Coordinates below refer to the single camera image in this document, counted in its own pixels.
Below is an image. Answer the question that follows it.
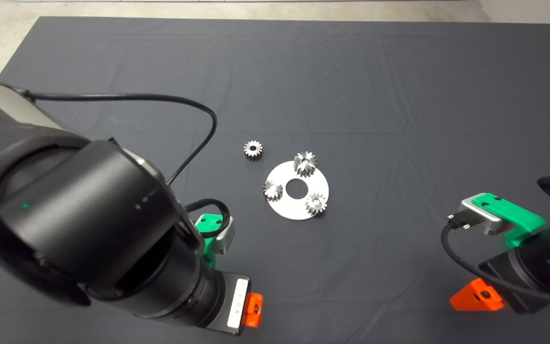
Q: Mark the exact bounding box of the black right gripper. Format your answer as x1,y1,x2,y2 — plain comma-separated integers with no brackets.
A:
449,243,550,314

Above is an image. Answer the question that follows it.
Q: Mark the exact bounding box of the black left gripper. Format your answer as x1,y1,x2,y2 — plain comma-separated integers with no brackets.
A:
206,270,264,336

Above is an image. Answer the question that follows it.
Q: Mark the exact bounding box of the larger steel gear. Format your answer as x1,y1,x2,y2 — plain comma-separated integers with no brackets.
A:
294,151,317,178

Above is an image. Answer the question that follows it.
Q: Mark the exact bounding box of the small steel gear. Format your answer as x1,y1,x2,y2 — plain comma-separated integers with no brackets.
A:
305,192,328,215
243,140,263,161
264,180,284,201

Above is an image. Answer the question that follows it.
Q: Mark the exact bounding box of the round metal plate with hole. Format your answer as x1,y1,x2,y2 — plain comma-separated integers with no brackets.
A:
263,161,330,221

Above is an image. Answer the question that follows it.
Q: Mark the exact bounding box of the dark grey table cloth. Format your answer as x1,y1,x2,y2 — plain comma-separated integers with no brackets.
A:
0,17,550,344

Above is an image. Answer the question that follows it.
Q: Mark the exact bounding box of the black right camera cable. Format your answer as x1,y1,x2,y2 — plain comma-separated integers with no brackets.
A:
441,214,550,309

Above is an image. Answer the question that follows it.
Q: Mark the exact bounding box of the black camera cable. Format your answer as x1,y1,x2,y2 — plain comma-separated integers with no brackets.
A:
441,214,550,309
15,87,232,238

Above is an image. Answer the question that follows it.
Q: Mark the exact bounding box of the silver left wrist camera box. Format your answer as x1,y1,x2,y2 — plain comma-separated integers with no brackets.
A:
212,216,235,255

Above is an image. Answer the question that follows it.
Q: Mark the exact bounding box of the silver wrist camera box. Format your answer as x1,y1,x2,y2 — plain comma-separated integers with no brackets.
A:
212,216,235,255
448,197,514,237

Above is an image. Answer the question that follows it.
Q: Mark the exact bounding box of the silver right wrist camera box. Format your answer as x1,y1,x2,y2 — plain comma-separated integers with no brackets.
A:
448,197,514,237

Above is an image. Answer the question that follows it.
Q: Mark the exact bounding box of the green right wrist camera mount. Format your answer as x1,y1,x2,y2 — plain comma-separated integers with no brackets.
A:
471,193,547,249

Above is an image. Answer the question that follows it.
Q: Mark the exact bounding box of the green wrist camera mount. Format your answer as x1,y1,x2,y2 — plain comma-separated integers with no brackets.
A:
471,193,547,249
195,214,224,270

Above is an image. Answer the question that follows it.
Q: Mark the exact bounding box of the green left wrist camera mount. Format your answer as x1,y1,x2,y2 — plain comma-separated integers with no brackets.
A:
195,214,224,270

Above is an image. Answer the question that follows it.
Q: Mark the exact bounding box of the black left camera cable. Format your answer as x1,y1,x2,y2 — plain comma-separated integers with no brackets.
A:
15,87,232,238

